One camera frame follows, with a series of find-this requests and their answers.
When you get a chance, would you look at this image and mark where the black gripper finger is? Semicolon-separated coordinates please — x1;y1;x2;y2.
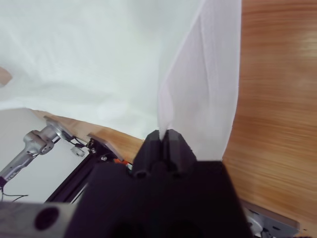
163;128;198;179
133;129;164;179

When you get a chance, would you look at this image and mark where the white t-shirt with black logo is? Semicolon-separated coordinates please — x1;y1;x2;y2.
0;0;242;162

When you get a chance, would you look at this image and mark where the orange and black wire bundle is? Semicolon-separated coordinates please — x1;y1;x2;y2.
114;158;132;169

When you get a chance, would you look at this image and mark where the dark camera post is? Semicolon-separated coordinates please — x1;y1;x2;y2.
46;138;136;204

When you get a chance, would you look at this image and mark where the small white connector block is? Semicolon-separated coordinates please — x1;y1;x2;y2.
71;145;86;158

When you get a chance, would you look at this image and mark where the arm grey base plate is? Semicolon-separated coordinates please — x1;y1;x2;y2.
241;199;302;238
44;116;75;142

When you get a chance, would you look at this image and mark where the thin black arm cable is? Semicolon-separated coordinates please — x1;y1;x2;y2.
0;173;28;199

